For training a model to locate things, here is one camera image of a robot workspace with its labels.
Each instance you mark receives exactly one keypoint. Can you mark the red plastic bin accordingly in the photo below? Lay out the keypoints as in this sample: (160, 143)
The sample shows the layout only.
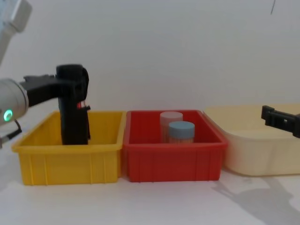
(171, 161)

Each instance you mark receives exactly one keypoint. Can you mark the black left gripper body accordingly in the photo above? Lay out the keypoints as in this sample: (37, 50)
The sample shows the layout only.
(39, 90)

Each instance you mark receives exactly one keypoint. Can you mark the white table cloth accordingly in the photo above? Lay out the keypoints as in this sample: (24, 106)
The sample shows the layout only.
(150, 204)

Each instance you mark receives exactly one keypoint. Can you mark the clear jar white lid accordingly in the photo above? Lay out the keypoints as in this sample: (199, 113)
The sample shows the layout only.
(170, 117)

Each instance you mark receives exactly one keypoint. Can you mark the yellow plastic bin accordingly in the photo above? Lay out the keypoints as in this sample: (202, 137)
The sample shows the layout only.
(70, 164)

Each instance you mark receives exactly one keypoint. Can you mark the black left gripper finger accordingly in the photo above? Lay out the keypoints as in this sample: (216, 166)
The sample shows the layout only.
(68, 87)

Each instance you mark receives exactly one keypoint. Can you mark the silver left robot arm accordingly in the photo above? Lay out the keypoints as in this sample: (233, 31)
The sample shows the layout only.
(11, 100)

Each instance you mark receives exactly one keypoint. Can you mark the black tool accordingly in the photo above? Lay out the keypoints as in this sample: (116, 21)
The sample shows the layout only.
(73, 124)

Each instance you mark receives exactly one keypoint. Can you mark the clear jar blue lid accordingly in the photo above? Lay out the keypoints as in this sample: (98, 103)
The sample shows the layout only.
(181, 131)

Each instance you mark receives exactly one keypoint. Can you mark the cream plastic bin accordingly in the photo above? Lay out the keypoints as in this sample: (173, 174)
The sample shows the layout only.
(257, 154)

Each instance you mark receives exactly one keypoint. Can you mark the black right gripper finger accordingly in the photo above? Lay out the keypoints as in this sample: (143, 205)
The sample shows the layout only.
(280, 122)

